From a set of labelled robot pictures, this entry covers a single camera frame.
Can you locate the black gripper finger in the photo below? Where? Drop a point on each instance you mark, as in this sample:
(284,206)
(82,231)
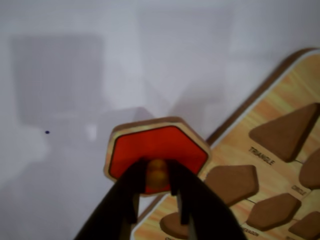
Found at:
(207,215)
(122,197)

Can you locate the wooden shape puzzle board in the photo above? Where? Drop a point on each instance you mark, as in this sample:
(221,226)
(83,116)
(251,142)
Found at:
(270,107)

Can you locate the red hexagon piece yellow pin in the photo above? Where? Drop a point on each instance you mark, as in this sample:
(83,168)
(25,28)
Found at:
(150,142)

